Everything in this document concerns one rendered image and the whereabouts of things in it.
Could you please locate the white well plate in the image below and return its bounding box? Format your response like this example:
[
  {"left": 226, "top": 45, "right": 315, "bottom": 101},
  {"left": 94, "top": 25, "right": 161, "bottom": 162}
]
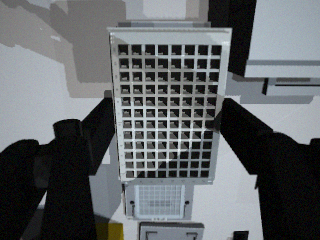
[{"left": 107, "top": 27, "right": 232, "bottom": 185}]

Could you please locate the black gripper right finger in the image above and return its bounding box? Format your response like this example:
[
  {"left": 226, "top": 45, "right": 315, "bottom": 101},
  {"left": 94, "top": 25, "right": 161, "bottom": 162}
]
[{"left": 220, "top": 98, "right": 320, "bottom": 240}]

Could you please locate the yellow waste bin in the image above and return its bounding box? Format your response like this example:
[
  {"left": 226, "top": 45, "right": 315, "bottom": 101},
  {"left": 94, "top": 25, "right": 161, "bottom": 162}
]
[{"left": 95, "top": 223, "right": 124, "bottom": 240}]

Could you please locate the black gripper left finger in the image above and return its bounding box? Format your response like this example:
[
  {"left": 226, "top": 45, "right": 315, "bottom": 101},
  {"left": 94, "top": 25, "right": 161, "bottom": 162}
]
[{"left": 0, "top": 97, "right": 115, "bottom": 240}]

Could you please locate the pale grey multiwell plate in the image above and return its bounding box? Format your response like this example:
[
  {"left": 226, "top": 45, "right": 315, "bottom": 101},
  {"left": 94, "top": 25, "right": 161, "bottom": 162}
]
[{"left": 134, "top": 185, "right": 186, "bottom": 219}]

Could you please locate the grey push-button box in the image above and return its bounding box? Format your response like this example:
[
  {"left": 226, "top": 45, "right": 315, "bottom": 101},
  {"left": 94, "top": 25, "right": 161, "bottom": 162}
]
[{"left": 233, "top": 231, "right": 249, "bottom": 240}]

